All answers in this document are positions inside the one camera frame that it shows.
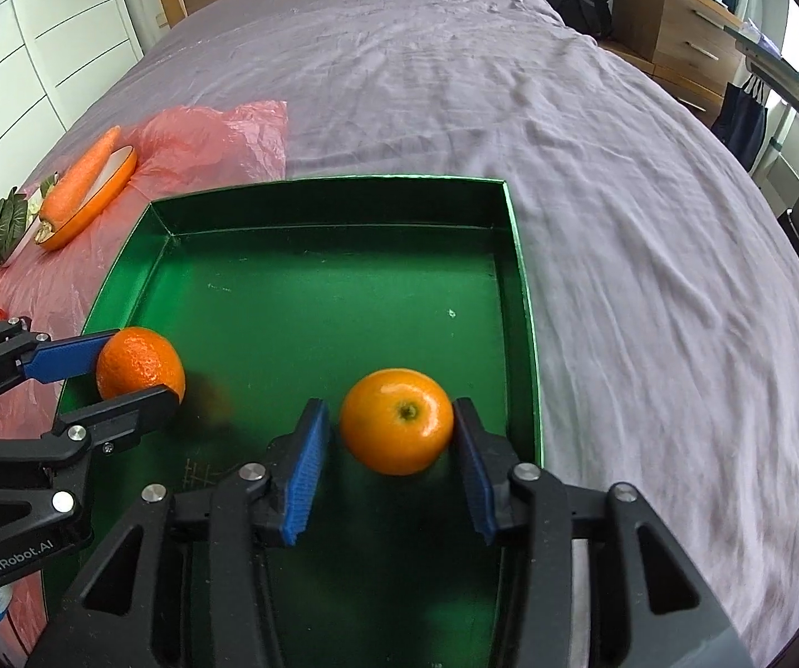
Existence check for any rough orange mandarin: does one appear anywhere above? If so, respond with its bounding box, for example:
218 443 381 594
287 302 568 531
96 326 187 401

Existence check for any smooth orange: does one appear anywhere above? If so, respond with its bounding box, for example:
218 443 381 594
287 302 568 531
339 368 454 477

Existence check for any pink plastic sheet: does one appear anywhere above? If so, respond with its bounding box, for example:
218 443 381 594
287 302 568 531
0 100 289 666

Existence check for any green leafy vegetable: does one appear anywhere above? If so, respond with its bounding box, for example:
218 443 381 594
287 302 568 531
0 187 28 266

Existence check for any white plate under greens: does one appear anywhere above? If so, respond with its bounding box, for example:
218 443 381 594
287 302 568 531
0 172 60 267

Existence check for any orange carrot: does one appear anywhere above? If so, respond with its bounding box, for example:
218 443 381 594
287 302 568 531
38 125 121 234

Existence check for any orange oval dish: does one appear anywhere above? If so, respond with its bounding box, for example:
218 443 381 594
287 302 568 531
34 145 138 252

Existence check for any green rectangular tray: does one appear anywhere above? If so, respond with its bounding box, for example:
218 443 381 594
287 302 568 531
87 175 543 666

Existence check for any white wardrobe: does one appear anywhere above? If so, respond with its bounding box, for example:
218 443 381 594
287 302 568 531
0 0 143 199

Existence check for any dark blue hanging bag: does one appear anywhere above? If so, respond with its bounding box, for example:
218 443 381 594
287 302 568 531
710 74 769 170

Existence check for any glass desk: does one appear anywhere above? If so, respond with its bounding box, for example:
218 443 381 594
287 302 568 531
722 26 799 115

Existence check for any wooden drawer cabinet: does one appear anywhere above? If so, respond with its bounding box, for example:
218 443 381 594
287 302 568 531
612 0 743 125

